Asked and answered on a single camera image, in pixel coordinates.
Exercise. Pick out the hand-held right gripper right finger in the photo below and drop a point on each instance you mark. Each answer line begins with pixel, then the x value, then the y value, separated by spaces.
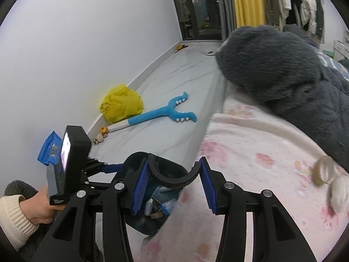
pixel 207 188

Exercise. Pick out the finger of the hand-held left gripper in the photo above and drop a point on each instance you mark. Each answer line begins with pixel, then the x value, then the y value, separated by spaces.
pixel 114 168
pixel 95 182

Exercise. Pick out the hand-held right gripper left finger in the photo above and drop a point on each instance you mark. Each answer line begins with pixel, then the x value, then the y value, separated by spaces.
pixel 140 188

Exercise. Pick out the dark teal trash bin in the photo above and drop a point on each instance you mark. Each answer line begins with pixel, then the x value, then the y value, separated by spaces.
pixel 144 223

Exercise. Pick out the person's left hand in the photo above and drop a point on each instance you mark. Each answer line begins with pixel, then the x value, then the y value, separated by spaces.
pixel 38 207

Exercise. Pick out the small duck toy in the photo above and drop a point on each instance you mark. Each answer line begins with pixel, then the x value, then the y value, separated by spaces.
pixel 97 140

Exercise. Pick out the small orange ball toy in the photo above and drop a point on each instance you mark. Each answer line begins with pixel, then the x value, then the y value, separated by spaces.
pixel 104 130

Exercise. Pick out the yellow plastic bag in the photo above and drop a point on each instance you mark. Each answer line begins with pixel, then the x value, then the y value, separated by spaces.
pixel 120 103

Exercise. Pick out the blue slingshot toy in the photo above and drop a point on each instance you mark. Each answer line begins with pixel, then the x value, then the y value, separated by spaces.
pixel 152 114

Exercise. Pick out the brown tape roll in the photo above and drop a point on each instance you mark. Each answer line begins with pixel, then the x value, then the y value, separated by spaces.
pixel 316 175

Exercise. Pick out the grey flat dish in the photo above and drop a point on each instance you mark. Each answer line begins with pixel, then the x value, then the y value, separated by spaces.
pixel 208 53

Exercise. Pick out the dark grey fluffy blanket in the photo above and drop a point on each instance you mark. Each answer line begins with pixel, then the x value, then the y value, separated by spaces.
pixel 272 68

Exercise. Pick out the orange floor toy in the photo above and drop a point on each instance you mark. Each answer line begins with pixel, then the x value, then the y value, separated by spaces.
pixel 180 47

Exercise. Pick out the blue patterned duvet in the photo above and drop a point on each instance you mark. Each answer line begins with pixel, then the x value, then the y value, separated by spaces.
pixel 330 61

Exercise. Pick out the dark glass door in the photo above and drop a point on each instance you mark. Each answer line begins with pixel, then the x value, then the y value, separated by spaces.
pixel 201 5

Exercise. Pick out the grey curtain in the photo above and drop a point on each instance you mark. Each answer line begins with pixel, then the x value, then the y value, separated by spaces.
pixel 225 5

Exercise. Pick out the yellow curtain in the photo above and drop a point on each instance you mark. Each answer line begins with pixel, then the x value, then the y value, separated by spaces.
pixel 248 2

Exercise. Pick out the white dresser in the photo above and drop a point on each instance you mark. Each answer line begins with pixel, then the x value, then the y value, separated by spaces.
pixel 342 47

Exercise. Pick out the beige coat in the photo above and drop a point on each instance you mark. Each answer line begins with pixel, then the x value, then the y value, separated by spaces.
pixel 275 5

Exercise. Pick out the dark green jacket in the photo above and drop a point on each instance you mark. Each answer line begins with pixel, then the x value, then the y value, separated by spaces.
pixel 318 16

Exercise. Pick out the white puffer jacket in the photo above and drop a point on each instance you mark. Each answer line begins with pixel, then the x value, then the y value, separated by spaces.
pixel 308 5

